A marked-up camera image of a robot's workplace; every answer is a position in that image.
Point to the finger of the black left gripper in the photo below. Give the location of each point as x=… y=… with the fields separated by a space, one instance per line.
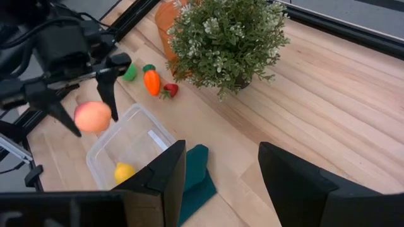
x=109 y=82
x=44 y=94

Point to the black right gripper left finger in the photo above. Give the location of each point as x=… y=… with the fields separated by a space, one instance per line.
x=170 y=176

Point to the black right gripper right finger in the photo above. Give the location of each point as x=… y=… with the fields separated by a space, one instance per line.
x=293 y=189

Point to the green toy pepper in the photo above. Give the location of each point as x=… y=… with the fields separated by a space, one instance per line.
x=131 y=74

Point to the toy peach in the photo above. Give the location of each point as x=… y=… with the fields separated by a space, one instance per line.
x=93 y=116

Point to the yellow toy lemon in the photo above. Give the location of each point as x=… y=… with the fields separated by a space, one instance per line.
x=123 y=172

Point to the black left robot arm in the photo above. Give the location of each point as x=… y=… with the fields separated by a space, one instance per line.
x=19 y=12

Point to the clear plastic tupperware container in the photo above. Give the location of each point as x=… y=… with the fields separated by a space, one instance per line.
x=126 y=142

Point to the dark green cloth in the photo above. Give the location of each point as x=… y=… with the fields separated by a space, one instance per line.
x=197 y=176

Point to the orange toy carrot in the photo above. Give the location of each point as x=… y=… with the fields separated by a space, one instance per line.
x=152 y=82

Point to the red toy strawberry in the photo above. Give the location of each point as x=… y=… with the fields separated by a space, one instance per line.
x=171 y=89

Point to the orange cloth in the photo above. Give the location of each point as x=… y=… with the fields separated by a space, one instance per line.
x=165 y=22

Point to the artificial plant in black pot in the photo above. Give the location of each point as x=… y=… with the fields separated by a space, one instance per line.
x=227 y=41

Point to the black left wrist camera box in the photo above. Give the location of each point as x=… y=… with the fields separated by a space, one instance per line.
x=61 y=47

